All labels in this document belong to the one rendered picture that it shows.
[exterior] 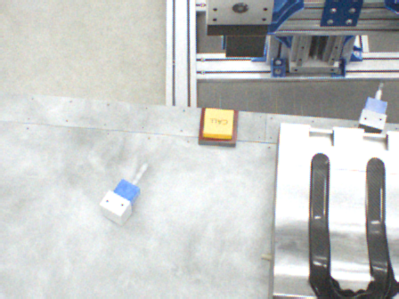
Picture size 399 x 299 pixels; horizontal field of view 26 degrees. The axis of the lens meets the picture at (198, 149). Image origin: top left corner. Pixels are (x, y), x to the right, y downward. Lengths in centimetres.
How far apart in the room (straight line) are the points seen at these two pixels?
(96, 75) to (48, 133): 103
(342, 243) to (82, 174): 55
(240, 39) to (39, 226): 61
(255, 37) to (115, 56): 102
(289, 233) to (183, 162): 30
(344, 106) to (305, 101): 11
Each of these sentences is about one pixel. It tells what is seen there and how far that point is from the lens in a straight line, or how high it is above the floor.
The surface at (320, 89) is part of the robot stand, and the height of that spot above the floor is 21.
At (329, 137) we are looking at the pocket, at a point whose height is 86.
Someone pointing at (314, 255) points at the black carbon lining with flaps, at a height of 92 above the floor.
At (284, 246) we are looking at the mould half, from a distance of 158.
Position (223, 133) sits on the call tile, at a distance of 176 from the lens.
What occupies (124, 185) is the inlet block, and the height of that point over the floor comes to 84.
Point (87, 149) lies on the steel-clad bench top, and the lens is 180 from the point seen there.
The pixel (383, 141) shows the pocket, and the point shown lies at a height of 86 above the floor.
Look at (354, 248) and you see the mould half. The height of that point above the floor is 91.
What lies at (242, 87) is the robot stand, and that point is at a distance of 255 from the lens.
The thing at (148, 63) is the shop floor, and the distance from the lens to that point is 284.
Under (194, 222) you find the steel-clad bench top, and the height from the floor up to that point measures 80.
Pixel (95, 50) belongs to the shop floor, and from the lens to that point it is 289.
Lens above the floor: 239
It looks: 63 degrees down
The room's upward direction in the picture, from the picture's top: 1 degrees clockwise
